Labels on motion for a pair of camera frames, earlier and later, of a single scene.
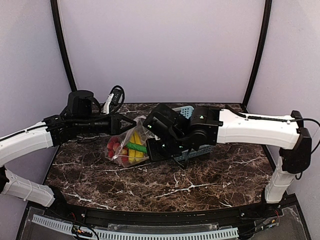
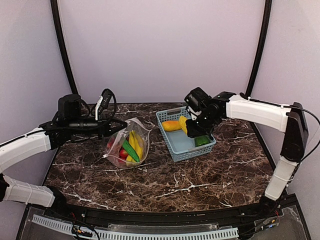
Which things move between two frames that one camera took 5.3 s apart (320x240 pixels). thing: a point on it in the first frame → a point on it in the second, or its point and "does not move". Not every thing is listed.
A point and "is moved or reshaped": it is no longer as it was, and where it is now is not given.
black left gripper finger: [122, 130] → [113, 130]
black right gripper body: [151, 150] → [198, 128]
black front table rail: [242, 214] does not move
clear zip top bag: [130, 147] does not move
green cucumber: [136, 147] → [127, 146]
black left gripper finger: [132, 122] → [115, 124]
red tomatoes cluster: [113, 149] is moved or reshaped
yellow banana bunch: [134, 155] does not move
